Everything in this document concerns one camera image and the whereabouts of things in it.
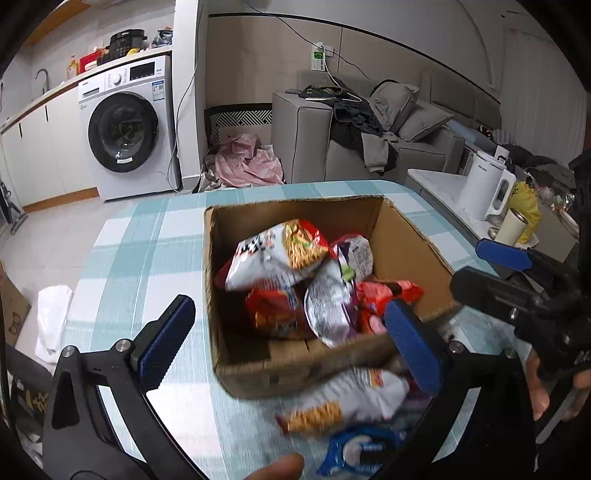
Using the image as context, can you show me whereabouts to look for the purple silver snack packet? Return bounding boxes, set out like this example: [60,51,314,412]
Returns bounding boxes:
[304,271,357,350]

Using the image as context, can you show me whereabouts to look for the pile of dark clothes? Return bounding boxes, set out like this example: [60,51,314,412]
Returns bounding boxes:
[332,99,400,175]

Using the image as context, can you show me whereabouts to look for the small cardboard box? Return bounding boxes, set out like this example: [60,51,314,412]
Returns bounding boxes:
[0,262,33,348]

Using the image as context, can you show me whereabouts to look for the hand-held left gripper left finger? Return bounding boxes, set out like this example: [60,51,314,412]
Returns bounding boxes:
[41,294,205,480]

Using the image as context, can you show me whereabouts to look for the white base cabinets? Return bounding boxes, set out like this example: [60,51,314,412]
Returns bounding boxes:
[0,83,100,214]

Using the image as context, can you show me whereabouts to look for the grey cushion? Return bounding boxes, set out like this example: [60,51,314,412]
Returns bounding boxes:
[369,80,421,133]
[397,101,456,143]

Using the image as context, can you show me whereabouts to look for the white washing machine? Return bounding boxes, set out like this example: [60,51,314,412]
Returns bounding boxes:
[77,54,182,202]

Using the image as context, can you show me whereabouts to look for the grey sofa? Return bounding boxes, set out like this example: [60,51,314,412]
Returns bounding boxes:
[270,68,505,186]

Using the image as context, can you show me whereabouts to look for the pink cloth pile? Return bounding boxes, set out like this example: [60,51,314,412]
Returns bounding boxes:
[205,132,285,189]

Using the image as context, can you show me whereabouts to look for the person's right hand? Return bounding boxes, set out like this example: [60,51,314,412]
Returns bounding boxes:
[525,348,591,422]

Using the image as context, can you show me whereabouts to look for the white electric kettle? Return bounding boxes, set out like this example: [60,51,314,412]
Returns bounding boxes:
[459,150,517,222]

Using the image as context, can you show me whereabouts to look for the yellow plastic bag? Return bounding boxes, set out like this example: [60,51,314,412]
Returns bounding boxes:
[512,181,544,246]

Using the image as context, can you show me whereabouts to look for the blue cookie snack packet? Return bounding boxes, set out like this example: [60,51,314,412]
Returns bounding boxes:
[316,426,408,479]

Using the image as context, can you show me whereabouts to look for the white red noodle snack packet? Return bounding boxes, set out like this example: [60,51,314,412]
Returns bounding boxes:
[224,219,331,292]

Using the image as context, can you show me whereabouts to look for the cream tumbler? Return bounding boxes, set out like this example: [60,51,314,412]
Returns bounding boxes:
[493,207,525,246]

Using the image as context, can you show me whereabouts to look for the brown cardboard box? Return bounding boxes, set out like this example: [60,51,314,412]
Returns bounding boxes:
[203,195,462,400]

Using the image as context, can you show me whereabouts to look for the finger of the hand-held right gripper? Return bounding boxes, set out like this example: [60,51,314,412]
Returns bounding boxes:
[450,266,551,325]
[475,238,563,278]

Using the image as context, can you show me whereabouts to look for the person's left hand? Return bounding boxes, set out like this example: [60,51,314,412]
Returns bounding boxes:
[244,452,305,480]

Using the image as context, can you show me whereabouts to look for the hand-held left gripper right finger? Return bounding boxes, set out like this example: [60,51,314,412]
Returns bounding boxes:
[382,298,537,480]

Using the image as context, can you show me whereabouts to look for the orange stick snack packet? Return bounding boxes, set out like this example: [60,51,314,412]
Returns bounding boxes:
[276,367,410,435]

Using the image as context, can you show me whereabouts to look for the black patterned basket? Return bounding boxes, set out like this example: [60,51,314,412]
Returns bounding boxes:
[204,104,274,154]

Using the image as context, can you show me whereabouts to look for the black wall cable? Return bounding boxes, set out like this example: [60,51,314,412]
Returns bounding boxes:
[240,0,352,70]

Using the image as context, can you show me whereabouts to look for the plaid tablecloth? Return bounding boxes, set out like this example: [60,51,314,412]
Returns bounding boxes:
[60,180,467,480]

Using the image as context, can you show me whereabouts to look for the black pressure cooker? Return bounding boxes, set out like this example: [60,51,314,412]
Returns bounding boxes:
[109,28,148,59]

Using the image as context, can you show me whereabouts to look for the red blue chip packet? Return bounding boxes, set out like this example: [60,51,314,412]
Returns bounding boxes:
[244,285,320,341]

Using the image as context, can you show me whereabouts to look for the white plastic bag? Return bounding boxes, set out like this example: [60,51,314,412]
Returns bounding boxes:
[35,285,74,357]

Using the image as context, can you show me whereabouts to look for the red box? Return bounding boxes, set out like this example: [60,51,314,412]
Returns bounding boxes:
[79,49,110,75]

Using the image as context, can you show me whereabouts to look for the red cookie snack packet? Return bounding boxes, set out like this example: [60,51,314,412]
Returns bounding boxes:
[355,279,425,334]

